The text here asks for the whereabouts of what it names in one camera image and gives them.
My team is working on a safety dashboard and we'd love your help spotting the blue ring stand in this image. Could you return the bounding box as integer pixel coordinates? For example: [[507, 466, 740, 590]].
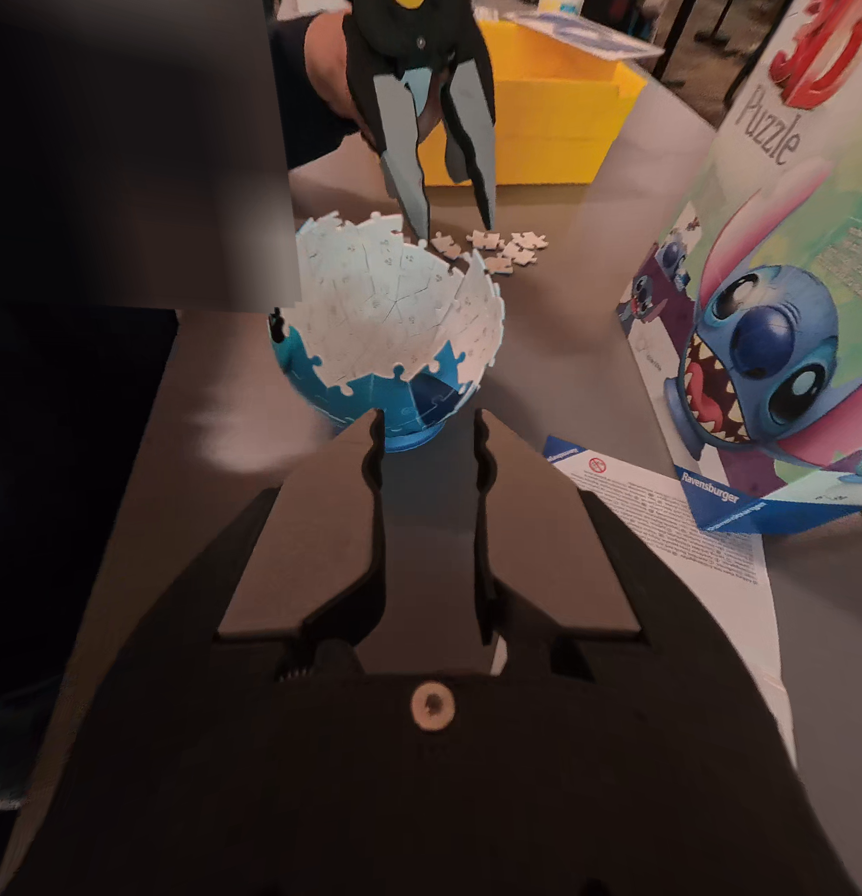
[[382, 409, 449, 455]]

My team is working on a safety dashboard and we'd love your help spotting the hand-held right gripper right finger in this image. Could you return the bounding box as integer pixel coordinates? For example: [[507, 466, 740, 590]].
[[473, 409, 643, 646]]

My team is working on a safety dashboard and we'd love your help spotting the cartoon character puzzle box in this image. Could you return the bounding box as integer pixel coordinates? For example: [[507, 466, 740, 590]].
[[616, 0, 862, 536]]

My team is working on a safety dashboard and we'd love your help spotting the person's left hand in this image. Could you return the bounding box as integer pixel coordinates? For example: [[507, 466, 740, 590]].
[[304, 14, 376, 151]]

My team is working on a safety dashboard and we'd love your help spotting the blue white printed board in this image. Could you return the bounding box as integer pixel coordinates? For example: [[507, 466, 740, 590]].
[[501, 8, 666, 63]]

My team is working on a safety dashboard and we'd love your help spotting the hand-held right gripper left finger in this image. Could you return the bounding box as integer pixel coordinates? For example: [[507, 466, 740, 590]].
[[217, 409, 389, 651]]

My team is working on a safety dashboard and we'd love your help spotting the folded instruction leaflet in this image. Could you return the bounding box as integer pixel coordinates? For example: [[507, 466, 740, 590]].
[[543, 434, 799, 764]]

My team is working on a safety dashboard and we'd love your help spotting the yellow plastic bin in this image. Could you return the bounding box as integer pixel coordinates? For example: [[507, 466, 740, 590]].
[[417, 20, 649, 189]]

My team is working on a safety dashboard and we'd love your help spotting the pile of puzzle pieces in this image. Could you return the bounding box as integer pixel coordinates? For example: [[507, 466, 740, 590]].
[[427, 227, 551, 277]]

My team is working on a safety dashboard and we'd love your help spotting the blue puzzle ball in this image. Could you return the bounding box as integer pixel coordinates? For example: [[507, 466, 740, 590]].
[[266, 210, 507, 438]]

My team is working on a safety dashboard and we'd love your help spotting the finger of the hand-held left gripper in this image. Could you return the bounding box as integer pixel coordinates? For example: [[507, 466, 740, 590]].
[[372, 72, 433, 245], [440, 62, 498, 232]]

